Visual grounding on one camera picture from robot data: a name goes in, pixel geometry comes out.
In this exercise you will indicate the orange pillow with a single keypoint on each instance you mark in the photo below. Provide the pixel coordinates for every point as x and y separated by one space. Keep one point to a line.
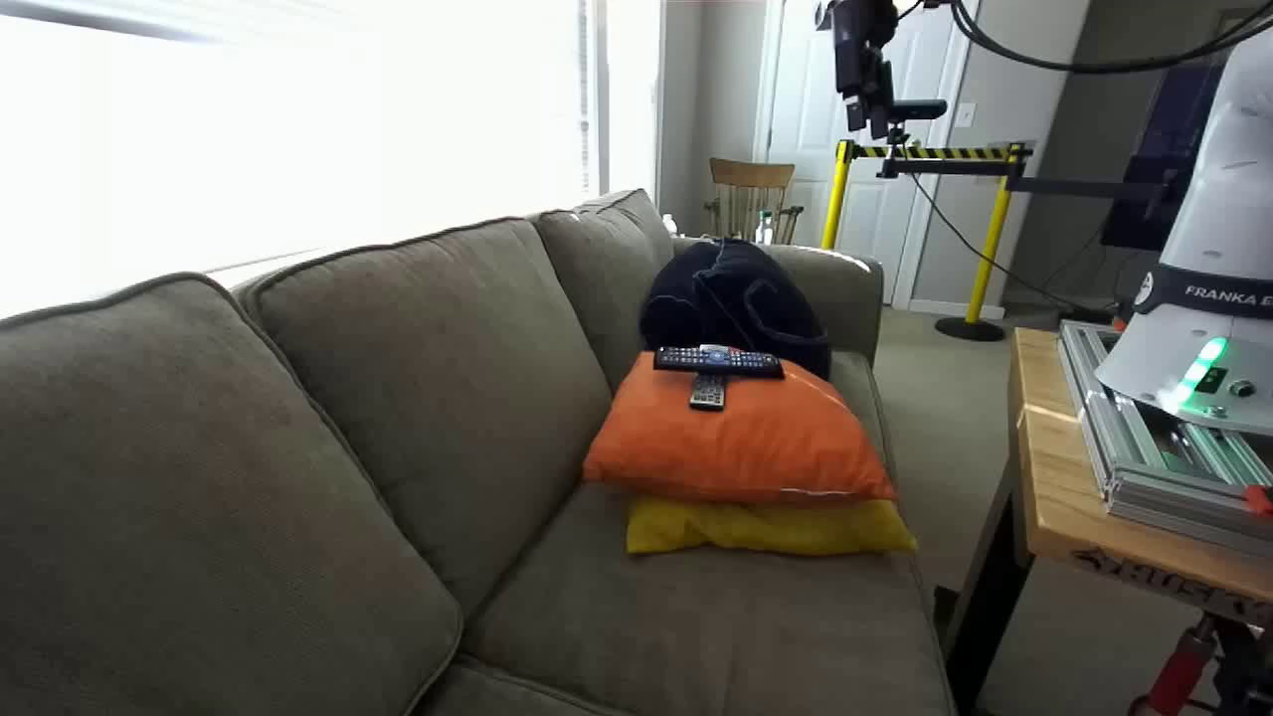
742 442

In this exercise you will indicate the taupe fabric sofa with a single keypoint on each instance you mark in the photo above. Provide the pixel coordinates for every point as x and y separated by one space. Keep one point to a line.
688 620

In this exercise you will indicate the yellow pillow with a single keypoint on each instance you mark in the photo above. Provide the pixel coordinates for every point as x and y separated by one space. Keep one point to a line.
767 527

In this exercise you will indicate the wooden table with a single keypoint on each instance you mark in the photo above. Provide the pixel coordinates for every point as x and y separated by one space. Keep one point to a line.
1061 492

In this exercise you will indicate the long black remote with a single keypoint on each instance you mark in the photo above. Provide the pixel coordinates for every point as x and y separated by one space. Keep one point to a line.
681 360

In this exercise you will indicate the black stereo camera on stand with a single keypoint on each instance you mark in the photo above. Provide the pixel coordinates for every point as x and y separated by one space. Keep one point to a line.
917 110

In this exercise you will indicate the red clamp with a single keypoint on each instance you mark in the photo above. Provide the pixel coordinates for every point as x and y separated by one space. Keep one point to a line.
1180 668

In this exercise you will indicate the navy blue pillow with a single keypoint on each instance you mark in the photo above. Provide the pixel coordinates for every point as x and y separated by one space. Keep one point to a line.
730 298

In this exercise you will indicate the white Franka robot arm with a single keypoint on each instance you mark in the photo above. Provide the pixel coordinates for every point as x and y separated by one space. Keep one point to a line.
1233 199

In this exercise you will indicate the aluminium rail frame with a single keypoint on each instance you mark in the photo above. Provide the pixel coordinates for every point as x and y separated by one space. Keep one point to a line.
1155 470

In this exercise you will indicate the white wall switch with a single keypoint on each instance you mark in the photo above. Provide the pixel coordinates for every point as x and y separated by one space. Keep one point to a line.
962 115

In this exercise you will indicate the white window blinds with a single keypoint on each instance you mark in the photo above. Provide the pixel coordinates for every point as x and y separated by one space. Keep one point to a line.
262 134

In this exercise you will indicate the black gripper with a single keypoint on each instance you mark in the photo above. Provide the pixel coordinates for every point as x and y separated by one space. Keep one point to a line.
864 39

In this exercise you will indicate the yellow black barrier stand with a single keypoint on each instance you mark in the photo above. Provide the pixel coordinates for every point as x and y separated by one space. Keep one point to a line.
986 252

